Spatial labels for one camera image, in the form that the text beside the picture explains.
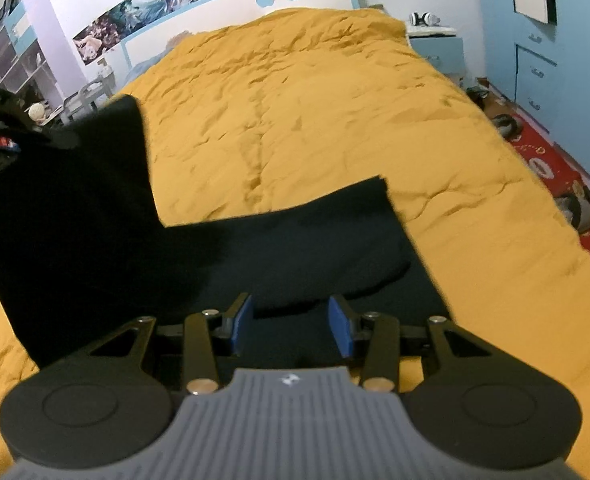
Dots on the white blue bed headboard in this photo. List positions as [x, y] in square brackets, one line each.
[208, 15]

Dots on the white blue bookshelf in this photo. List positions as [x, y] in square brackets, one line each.
[24, 67]

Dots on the white headphones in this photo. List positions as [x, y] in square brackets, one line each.
[424, 19]

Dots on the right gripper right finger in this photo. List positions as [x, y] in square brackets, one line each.
[369, 341]

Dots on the blue white wardrobe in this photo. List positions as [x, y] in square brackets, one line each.
[544, 68]

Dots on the blue bedside table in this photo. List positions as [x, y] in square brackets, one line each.
[445, 53]

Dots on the yellow quilted duvet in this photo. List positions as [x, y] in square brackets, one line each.
[271, 115]

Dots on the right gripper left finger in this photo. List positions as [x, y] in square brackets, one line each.
[210, 336]

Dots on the black pants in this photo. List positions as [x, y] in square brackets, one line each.
[83, 252]

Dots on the anime wall posters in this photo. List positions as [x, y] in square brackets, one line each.
[120, 22]

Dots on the grey metal chair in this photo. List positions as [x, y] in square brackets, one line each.
[88, 98]

